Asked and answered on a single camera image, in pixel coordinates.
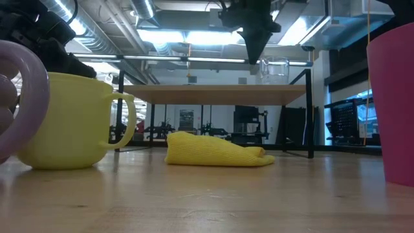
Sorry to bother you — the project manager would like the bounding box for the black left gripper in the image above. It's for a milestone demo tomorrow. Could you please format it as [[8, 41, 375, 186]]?
[[0, 0, 98, 79]]

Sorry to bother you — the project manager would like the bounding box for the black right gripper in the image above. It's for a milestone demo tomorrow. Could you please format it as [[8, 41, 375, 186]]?
[[218, 0, 282, 65]]

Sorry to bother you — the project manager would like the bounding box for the yellow-green mug with handle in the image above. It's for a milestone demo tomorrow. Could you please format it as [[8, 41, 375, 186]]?
[[16, 71, 137, 171]]

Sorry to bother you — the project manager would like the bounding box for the pink plastic cup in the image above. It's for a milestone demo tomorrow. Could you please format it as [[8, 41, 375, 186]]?
[[366, 22, 414, 188]]

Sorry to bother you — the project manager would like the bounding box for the clear glass cup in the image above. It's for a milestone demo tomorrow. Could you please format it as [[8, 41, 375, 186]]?
[[258, 56, 290, 85]]

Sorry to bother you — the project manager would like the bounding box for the black background workstation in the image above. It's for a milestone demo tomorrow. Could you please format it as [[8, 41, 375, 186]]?
[[230, 105, 270, 145]]

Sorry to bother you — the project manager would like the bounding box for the hanging linear light fixture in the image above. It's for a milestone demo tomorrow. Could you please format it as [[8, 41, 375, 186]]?
[[73, 53, 313, 65]]

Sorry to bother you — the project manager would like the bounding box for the black standing panel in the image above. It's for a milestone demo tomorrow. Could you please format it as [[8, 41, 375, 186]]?
[[281, 106, 307, 146]]

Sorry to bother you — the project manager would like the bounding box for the yellow knitted cloth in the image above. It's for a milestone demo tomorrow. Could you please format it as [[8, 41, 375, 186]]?
[[164, 131, 276, 168]]

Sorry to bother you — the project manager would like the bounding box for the black pegboard cart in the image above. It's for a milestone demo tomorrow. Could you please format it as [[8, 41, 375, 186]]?
[[324, 98, 382, 146]]

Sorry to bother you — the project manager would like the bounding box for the round silver ceiling duct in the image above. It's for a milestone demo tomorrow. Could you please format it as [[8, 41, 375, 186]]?
[[40, 0, 124, 56]]

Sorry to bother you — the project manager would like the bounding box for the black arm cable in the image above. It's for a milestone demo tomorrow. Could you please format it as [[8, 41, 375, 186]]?
[[66, 0, 79, 26]]

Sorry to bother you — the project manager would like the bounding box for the rectangular silver ceiling duct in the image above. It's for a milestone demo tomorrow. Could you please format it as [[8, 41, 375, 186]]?
[[278, 0, 366, 49]]

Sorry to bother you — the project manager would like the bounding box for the small silver ceiling duct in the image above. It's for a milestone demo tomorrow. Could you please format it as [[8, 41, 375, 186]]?
[[131, 0, 156, 20]]

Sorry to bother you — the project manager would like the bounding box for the framed wall poster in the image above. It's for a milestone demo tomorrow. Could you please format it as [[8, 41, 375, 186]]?
[[179, 109, 195, 131]]

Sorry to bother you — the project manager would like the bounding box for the black table edge rail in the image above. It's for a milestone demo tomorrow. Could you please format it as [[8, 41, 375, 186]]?
[[127, 139, 382, 153]]

